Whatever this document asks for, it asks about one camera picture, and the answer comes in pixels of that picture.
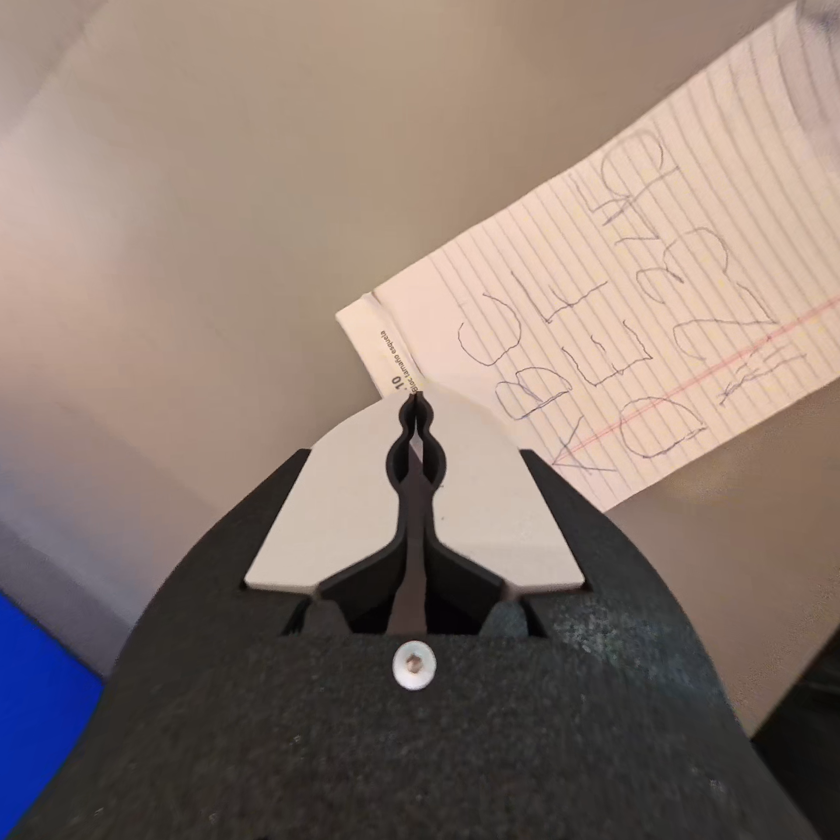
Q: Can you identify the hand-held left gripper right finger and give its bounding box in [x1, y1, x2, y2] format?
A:
[415, 384, 586, 636]

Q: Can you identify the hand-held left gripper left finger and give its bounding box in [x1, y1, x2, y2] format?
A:
[244, 390, 417, 636]

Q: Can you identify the white lined notepad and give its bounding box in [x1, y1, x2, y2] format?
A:
[335, 0, 840, 514]

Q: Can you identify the bright blue panel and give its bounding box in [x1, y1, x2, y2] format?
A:
[0, 587, 106, 840]

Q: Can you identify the dark cloth garment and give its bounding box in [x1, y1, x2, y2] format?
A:
[748, 663, 840, 840]

